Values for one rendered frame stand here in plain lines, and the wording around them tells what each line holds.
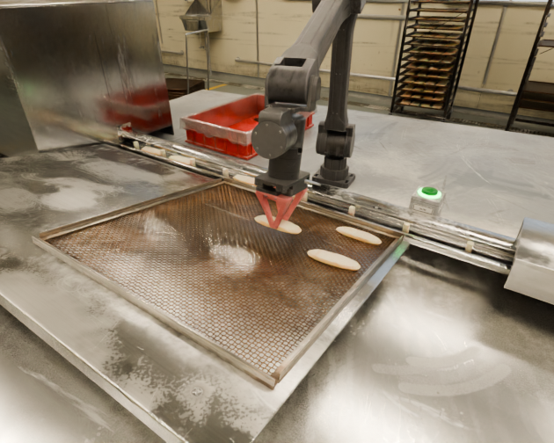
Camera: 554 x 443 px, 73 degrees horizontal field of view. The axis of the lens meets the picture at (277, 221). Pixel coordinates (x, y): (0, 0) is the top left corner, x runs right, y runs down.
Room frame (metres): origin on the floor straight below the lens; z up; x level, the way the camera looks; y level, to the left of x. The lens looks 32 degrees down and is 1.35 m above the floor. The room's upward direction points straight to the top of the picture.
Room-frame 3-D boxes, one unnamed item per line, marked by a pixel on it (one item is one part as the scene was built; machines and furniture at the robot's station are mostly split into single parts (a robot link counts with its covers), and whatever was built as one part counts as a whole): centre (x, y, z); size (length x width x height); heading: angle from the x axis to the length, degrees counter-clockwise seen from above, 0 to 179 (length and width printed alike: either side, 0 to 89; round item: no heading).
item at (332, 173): (1.09, -0.18, 0.86); 0.12 x 0.09 x 0.08; 62
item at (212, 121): (1.51, 0.10, 0.88); 0.49 x 0.34 x 0.10; 145
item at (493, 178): (1.47, -0.14, 0.41); 1.80 x 0.94 x 0.82; 62
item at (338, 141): (1.06, -0.18, 0.94); 0.09 x 0.05 x 0.10; 160
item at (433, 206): (0.85, -0.39, 0.84); 0.08 x 0.08 x 0.11; 56
